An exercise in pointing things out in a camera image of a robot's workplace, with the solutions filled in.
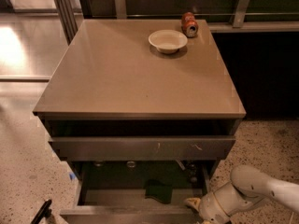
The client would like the black object bottom left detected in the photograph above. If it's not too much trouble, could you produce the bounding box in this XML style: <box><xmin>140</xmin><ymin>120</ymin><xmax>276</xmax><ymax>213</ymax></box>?
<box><xmin>30</xmin><ymin>199</ymin><xmax>52</xmax><ymax>224</ymax></box>

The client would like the dark green sponge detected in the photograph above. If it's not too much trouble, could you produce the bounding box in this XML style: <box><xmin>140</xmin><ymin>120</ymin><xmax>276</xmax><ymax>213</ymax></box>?
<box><xmin>145</xmin><ymin>179</ymin><xmax>173</xmax><ymax>204</ymax></box>

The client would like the metal rail shelf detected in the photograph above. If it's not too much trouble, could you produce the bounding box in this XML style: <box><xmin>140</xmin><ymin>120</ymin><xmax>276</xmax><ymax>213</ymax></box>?
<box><xmin>208</xmin><ymin>21</ymin><xmax>299</xmax><ymax>33</ymax></box>

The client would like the grey metal post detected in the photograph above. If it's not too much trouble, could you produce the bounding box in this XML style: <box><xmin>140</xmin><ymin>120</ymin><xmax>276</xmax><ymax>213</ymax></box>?
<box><xmin>54</xmin><ymin>0</ymin><xmax>78</xmax><ymax>44</ymax></box>

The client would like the grey metal bracket left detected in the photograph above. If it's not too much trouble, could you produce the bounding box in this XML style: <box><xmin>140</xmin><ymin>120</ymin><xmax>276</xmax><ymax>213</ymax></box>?
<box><xmin>114</xmin><ymin>0</ymin><xmax>127</xmax><ymax>20</ymax></box>

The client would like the grey top drawer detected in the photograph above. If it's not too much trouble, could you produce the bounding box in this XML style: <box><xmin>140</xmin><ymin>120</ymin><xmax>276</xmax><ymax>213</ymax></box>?
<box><xmin>50</xmin><ymin>136</ymin><xmax>235</xmax><ymax>161</ymax></box>

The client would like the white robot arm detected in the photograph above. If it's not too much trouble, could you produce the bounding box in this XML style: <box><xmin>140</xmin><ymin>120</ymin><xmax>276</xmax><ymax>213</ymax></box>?
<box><xmin>184</xmin><ymin>165</ymin><xmax>299</xmax><ymax>224</ymax></box>

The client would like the grey drawer cabinet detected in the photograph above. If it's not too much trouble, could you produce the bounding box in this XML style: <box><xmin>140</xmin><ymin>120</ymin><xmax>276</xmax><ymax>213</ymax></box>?
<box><xmin>34</xmin><ymin>20</ymin><xmax>246</xmax><ymax>176</ymax></box>

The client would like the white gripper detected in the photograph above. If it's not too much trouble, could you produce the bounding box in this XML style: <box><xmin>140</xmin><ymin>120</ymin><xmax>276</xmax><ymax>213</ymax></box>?
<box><xmin>184</xmin><ymin>191</ymin><xmax>231</xmax><ymax>224</ymax></box>

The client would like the grey metal bracket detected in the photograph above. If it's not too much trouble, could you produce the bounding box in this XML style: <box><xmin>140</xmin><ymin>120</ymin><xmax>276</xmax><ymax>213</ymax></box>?
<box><xmin>231</xmin><ymin>0</ymin><xmax>250</xmax><ymax>28</ymax></box>
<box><xmin>114</xmin><ymin>0</ymin><xmax>127</xmax><ymax>20</ymax></box>

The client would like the grey drawer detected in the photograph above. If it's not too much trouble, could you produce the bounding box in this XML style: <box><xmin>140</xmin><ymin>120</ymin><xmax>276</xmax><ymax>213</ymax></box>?
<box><xmin>61</xmin><ymin>161</ymin><xmax>209</xmax><ymax>224</ymax></box>
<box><xmin>50</xmin><ymin>136</ymin><xmax>235</xmax><ymax>161</ymax></box>

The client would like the orange soda can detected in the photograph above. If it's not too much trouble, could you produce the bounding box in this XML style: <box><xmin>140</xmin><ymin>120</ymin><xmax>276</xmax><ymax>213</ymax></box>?
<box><xmin>181</xmin><ymin>12</ymin><xmax>198</xmax><ymax>37</ymax></box>

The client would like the grey metal bracket right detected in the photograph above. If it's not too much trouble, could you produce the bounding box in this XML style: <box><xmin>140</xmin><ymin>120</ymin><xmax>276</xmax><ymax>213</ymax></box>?
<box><xmin>231</xmin><ymin>0</ymin><xmax>250</xmax><ymax>28</ymax></box>

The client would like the white bowl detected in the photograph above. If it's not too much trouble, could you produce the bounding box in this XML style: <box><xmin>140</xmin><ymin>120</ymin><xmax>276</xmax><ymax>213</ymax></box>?
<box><xmin>149</xmin><ymin>30</ymin><xmax>188</xmax><ymax>54</ymax></box>

